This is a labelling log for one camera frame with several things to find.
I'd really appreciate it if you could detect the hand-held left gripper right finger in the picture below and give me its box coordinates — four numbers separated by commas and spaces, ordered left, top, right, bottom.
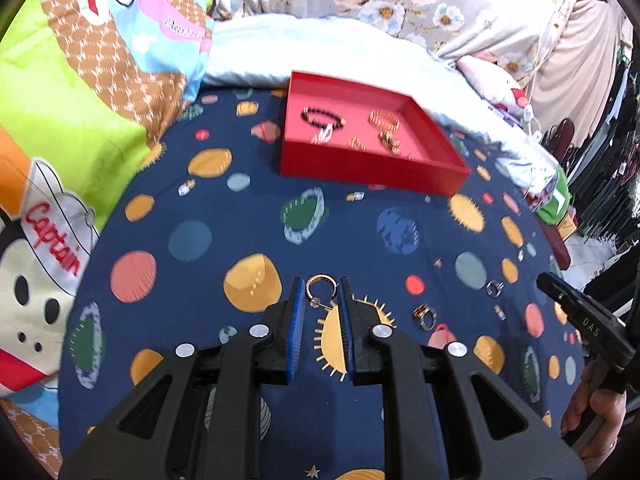
340, 276, 586, 480

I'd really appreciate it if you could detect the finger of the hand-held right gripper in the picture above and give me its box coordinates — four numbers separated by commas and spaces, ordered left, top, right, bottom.
536, 272, 636, 391

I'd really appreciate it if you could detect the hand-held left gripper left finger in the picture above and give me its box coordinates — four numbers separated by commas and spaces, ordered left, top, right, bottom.
60, 277, 307, 480

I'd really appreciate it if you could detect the gold hoop earring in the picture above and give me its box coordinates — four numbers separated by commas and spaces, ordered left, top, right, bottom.
305, 274, 337, 311

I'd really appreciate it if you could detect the red shallow box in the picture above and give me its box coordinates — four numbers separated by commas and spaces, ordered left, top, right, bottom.
280, 71, 472, 197

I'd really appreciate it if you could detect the black bead bracelet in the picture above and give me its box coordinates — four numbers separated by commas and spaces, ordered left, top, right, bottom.
301, 106, 347, 131

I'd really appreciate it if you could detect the person's right hand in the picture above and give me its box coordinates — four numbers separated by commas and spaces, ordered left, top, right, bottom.
561, 360, 626, 436

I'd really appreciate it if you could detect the small wooden box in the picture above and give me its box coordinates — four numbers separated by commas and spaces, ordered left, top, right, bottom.
556, 214, 579, 242

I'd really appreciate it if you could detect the navy planet print blanket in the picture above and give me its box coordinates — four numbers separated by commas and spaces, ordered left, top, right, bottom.
57, 85, 591, 480

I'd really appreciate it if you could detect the green cloth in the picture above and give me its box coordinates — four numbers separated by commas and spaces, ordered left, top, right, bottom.
536, 165, 572, 227

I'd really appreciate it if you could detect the rack of hanging clothes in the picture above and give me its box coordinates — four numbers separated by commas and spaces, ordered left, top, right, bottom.
569, 55, 640, 257

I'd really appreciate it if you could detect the dark metal chair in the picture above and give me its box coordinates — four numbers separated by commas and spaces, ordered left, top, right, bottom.
542, 118, 577, 162

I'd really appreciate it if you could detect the pink cushion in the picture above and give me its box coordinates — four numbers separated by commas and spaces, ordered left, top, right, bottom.
456, 55, 532, 111

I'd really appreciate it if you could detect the light blue duvet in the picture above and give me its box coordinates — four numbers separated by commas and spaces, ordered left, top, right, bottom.
202, 14, 557, 192

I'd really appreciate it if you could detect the beige curtain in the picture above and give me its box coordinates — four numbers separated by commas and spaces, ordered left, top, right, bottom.
529, 0, 632, 132

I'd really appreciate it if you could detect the cartoon monkey print blanket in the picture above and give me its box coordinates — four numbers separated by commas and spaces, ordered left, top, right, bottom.
0, 0, 217, 480

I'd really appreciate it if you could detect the grey floral cloth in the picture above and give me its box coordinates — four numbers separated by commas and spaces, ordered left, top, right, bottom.
214, 0, 587, 63

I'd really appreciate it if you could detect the silver ring with dark stone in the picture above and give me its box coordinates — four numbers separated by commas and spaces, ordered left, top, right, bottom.
412, 305, 438, 331

